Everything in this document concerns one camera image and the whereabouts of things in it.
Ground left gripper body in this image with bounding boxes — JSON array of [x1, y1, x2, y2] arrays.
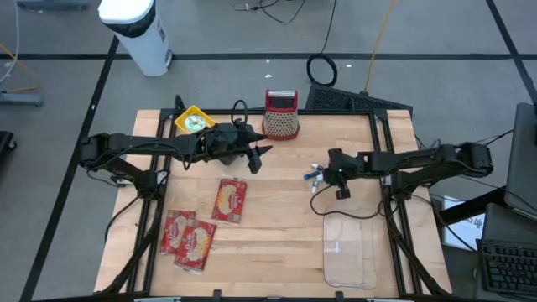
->
[[206, 122, 253, 165]]

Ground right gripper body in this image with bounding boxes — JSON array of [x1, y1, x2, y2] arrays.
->
[[326, 154, 361, 189]]

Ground green print tape roll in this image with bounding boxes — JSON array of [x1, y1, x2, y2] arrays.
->
[[184, 113, 207, 133]]

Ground red popcorn bag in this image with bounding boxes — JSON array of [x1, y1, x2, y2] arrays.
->
[[173, 217, 218, 276], [211, 178, 248, 224], [159, 208, 196, 256]]

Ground clear plastic tray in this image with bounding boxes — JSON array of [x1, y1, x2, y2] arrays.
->
[[321, 203, 378, 290]]

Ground black plastic basket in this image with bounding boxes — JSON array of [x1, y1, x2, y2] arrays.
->
[[200, 125, 243, 166]]

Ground red metal box grater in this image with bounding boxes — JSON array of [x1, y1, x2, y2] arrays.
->
[[261, 88, 301, 141]]

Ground yellow plastic basket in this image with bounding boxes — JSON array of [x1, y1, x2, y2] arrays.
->
[[174, 104, 217, 135]]

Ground black perforated panel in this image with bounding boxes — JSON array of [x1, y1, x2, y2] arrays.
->
[[305, 82, 414, 113]]

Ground black metal bar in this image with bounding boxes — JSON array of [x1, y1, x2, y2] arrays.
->
[[440, 186, 507, 226]]

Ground white paper sheet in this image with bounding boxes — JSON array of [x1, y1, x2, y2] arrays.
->
[[442, 195, 486, 252]]

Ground white cylindrical air purifier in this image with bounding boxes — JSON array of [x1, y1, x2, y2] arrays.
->
[[97, 0, 175, 77]]

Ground black keyboard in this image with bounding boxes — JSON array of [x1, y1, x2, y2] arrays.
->
[[476, 238, 537, 294]]

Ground grey laptop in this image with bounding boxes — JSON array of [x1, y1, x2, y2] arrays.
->
[[503, 102, 537, 221]]

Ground grey floor base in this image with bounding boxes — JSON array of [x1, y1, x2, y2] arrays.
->
[[0, 91, 45, 108], [14, 0, 90, 12]]

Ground black chair part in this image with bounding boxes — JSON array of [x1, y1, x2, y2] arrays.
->
[[0, 130, 18, 169]]

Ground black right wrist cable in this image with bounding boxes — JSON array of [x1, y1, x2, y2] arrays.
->
[[310, 184, 385, 221]]

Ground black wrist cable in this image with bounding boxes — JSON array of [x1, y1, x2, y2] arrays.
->
[[231, 99, 249, 127], [310, 184, 385, 221]]

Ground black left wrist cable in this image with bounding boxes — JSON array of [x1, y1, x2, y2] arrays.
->
[[231, 99, 249, 127]]

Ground black coiled floor cable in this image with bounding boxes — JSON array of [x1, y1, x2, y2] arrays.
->
[[305, 0, 339, 88]]

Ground thin black floor cable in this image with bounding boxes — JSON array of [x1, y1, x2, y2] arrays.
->
[[232, 0, 307, 25]]

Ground yellow cable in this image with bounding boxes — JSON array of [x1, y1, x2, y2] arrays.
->
[[362, 0, 398, 94]]

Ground orange floor cable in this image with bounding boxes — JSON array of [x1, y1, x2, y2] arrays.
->
[[0, 41, 43, 94]]

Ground white floor cable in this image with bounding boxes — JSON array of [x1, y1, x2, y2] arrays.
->
[[0, 0, 21, 85]]

